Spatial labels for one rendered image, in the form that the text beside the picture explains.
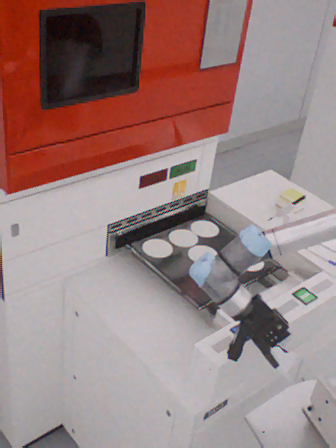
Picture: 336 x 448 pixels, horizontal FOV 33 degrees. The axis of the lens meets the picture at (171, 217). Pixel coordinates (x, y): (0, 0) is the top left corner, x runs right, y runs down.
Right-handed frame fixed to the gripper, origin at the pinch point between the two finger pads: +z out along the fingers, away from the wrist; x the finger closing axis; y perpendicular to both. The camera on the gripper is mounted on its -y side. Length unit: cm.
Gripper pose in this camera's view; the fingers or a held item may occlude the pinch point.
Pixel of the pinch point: (291, 371)
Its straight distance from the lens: 146.5
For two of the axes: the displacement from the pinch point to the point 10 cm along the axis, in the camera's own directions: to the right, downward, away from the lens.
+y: 7.1, -6.5, -2.5
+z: 6.9, 7.2, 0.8
